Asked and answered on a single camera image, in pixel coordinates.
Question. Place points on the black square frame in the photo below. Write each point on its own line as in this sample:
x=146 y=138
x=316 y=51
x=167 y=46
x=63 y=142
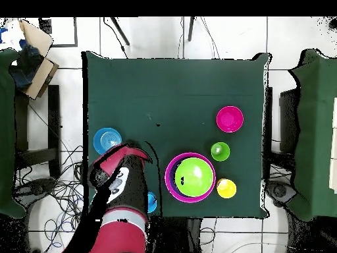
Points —
x=76 y=31

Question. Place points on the black tripod leg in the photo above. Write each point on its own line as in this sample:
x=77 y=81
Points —
x=191 y=29
x=119 y=31

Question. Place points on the blue cup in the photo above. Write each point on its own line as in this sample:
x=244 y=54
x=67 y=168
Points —
x=152 y=202

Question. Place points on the grey pedestal foot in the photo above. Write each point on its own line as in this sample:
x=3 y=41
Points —
x=36 y=185
x=280 y=191

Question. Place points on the yellow cup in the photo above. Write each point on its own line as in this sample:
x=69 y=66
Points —
x=227 y=189

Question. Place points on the purple bowl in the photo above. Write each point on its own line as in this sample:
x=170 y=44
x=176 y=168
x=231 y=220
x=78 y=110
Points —
x=171 y=174

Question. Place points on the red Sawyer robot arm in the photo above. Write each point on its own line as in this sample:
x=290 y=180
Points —
x=123 y=232

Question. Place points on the small translucent blue bowl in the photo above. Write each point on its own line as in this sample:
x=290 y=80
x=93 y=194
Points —
x=105 y=137

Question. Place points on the large pink bowl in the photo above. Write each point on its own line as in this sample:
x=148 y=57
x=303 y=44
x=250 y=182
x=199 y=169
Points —
x=167 y=176

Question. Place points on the green cloth side table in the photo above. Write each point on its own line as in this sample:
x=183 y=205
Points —
x=316 y=131
x=6 y=131

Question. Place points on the dark green tablecloth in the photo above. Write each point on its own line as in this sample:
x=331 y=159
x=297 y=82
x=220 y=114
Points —
x=171 y=79

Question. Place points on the green cup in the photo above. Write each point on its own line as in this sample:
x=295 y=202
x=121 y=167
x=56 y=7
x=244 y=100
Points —
x=223 y=155

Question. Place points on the cardboard box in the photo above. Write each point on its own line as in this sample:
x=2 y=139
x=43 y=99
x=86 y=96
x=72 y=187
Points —
x=36 y=37

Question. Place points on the green bowl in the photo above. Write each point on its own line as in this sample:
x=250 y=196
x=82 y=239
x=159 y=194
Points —
x=193 y=176

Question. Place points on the black chair frame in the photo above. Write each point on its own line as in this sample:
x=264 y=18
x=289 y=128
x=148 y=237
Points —
x=54 y=118
x=268 y=118

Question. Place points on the dark blue bag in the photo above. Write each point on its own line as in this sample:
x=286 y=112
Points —
x=26 y=68

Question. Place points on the small pink bowl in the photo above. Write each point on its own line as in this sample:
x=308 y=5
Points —
x=229 y=119

